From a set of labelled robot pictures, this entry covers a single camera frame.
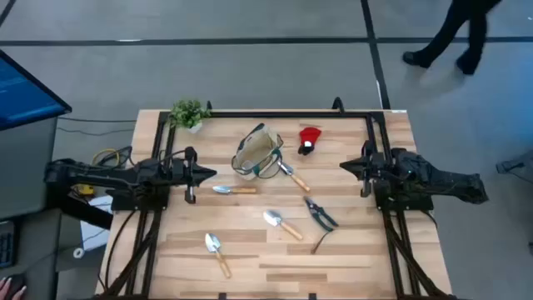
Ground black keyboard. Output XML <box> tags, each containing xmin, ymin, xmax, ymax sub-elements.
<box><xmin>0</xmin><ymin>219</ymin><xmax>17</xmax><ymax>268</ymax></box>

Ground yellow cable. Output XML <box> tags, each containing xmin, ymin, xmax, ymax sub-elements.
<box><xmin>90</xmin><ymin>147</ymin><xmax>122</xmax><ymax>167</ymax></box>

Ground person's hand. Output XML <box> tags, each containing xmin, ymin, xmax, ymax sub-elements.
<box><xmin>0</xmin><ymin>277</ymin><xmax>28</xmax><ymax>300</ymax></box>

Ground grey desk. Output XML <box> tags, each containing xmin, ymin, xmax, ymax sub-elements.
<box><xmin>0</xmin><ymin>207</ymin><xmax>63</xmax><ymax>300</ymax></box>

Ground grey chair base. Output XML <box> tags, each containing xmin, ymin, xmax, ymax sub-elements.
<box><xmin>495</xmin><ymin>150</ymin><xmax>533</xmax><ymax>185</ymax></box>

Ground black power cable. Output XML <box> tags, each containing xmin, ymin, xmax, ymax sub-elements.
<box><xmin>102</xmin><ymin>210</ymin><xmax>138</xmax><ymax>293</ymax></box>

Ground black desk beam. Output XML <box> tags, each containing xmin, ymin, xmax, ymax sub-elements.
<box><xmin>44</xmin><ymin>193</ymin><xmax>114</xmax><ymax>231</ymax></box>

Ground blue-screen monitor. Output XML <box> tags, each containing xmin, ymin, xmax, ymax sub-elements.
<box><xmin>0</xmin><ymin>48</ymin><xmax>73</xmax><ymax>132</ymax></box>

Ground black metal table frame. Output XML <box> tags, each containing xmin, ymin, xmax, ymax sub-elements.
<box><xmin>93</xmin><ymin>108</ymin><xmax>459</xmax><ymax>300</ymax></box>

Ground person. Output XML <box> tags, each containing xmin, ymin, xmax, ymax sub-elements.
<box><xmin>401</xmin><ymin>0</ymin><xmax>504</xmax><ymax>77</ymax></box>

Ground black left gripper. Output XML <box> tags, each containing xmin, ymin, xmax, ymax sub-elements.
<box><xmin>170</xmin><ymin>146</ymin><xmax>217</xmax><ymax>205</ymax></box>

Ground red black gardening glove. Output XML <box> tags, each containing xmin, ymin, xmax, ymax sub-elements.
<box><xmin>296</xmin><ymin>127</ymin><xmax>322</xmax><ymax>157</ymax></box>

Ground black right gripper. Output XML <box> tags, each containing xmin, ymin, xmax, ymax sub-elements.
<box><xmin>339</xmin><ymin>140</ymin><xmax>393</xmax><ymax>198</ymax></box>

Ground green-handled pruning shears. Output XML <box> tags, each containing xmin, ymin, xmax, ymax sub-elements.
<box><xmin>302</xmin><ymin>195</ymin><xmax>339</xmax><ymax>255</ymax></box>

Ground black floor cable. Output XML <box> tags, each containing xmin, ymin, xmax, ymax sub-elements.
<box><xmin>57</xmin><ymin>116</ymin><xmax>137</xmax><ymax>124</ymax></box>
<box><xmin>56</xmin><ymin>127</ymin><xmax>135</xmax><ymax>138</ymax></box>

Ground narrow wood-handled steel trowel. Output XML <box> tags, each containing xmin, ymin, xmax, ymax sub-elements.
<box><xmin>212</xmin><ymin>185</ymin><xmax>257</xmax><ymax>196</ymax></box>

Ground beige green gardening bag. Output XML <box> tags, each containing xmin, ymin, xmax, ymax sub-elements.
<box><xmin>231</xmin><ymin>122</ymin><xmax>285</xmax><ymax>181</ymax></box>

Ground green plant in white pot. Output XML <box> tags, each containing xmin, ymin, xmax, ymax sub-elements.
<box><xmin>166</xmin><ymin>98</ymin><xmax>212</xmax><ymax>135</ymax></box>

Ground black computer mouse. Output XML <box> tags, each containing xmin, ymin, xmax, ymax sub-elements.
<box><xmin>7</xmin><ymin>272</ymin><xmax>27</xmax><ymax>295</ymax></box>

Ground white paper sheet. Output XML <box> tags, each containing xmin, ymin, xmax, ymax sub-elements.
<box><xmin>78</xmin><ymin>194</ymin><xmax>114</xmax><ymax>252</ymax></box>

